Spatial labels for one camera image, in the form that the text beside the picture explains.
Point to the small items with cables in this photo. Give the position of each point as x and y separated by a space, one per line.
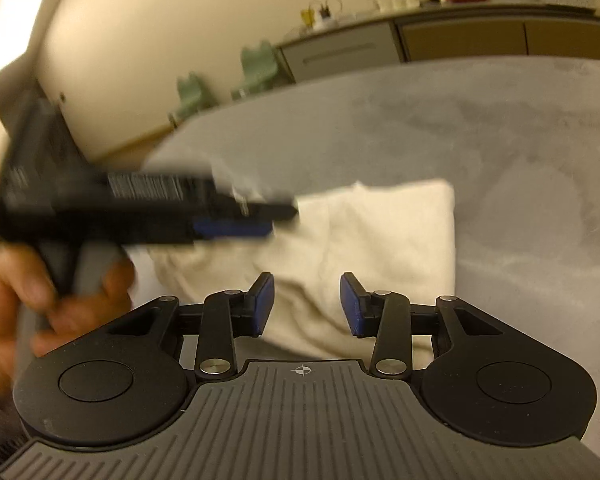
317 14

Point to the green plastic chair near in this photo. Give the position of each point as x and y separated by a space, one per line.
262 70

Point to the person's left hand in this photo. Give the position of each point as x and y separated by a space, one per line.
26 286

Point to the green plastic chair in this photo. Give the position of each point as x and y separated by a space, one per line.
195 97
262 70

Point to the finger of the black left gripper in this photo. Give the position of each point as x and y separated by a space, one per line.
211 229
229 207

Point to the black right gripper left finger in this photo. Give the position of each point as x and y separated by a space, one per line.
128 378

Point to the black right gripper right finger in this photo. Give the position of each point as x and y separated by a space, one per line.
473 372

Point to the cream white sweater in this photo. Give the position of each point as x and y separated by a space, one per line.
400 239

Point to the long grey brown sideboard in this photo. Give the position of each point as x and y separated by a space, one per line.
436 32

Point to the green plastic chair far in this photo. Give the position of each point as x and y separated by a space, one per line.
195 97

